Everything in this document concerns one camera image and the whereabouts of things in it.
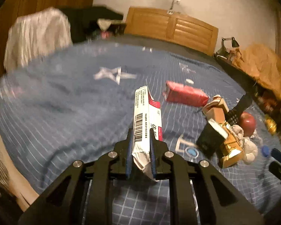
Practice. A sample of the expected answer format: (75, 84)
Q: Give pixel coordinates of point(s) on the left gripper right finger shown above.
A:
(199, 194)

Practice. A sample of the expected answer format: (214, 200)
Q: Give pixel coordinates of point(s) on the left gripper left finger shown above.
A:
(82, 192)

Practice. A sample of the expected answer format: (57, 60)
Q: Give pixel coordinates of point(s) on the gold brown cardboard box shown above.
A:
(220, 140)

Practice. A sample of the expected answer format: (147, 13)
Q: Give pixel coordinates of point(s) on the white red paper package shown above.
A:
(147, 115)

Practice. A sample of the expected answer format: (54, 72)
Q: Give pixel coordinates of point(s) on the blue bottle cap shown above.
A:
(265, 151)

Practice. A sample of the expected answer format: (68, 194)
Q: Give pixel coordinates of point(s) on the gold foil wrapper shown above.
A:
(270, 124)

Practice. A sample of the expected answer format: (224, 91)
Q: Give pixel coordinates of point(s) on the red apple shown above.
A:
(248, 123)

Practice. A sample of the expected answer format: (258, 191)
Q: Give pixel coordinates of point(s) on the black checked sock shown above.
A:
(234, 115)

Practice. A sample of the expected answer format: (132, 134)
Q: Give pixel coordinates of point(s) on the brown open cardboard box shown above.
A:
(216, 109)

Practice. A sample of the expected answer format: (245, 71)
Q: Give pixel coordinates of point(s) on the blue checked star bedspread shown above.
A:
(77, 103)

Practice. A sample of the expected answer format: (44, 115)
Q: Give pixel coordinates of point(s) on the small white cap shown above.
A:
(189, 81)

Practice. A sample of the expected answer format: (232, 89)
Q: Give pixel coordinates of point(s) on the black desk lamp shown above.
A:
(227, 44)

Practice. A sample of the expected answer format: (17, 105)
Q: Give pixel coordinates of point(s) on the red pink box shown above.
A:
(184, 94)

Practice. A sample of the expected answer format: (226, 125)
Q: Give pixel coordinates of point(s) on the white crumpled cloth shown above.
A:
(36, 35)

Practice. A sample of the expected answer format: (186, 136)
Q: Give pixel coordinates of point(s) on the wooden slatted headboard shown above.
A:
(176, 28)

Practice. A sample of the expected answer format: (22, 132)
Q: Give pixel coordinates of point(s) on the black clothes pile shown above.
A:
(83, 21)

